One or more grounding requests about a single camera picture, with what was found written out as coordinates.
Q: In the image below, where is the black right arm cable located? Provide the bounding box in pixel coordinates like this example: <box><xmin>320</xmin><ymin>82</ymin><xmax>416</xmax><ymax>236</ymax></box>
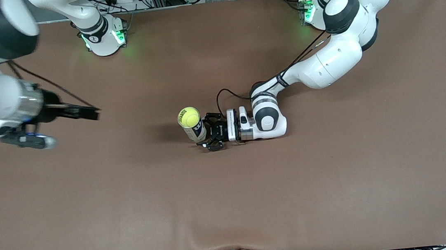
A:
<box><xmin>5</xmin><ymin>52</ymin><xmax>100</xmax><ymax>119</ymax></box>

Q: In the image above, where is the yellow-green tennis ball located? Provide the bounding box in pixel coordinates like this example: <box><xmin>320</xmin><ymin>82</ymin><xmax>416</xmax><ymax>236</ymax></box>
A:
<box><xmin>176</xmin><ymin>105</ymin><xmax>202</xmax><ymax>131</ymax></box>

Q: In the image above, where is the brown table cover mat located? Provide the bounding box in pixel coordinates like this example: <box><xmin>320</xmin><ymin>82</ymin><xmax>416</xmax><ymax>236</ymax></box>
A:
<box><xmin>0</xmin><ymin>0</ymin><xmax>446</xmax><ymax>250</ymax></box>

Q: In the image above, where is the white blue tennis ball can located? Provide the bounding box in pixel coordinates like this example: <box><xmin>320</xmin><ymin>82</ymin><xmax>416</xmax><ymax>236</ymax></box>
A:
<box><xmin>181</xmin><ymin>119</ymin><xmax>209</xmax><ymax>144</ymax></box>

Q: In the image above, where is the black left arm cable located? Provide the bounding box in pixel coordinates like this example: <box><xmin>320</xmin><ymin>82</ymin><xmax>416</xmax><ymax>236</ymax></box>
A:
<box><xmin>210</xmin><ymin>27</ymin><xmax>339</xmax><ymax>111</ymax></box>

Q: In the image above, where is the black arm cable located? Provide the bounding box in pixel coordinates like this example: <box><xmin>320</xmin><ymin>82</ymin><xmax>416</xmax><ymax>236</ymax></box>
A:
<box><xmin>5</xmin><ymin>52</ymin><xmax>100</xmax><ymax>119</ymax></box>
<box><xmin>210</xmin><ymin>27</ymin><xmax>339</xmax><ymax>111</ymax></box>

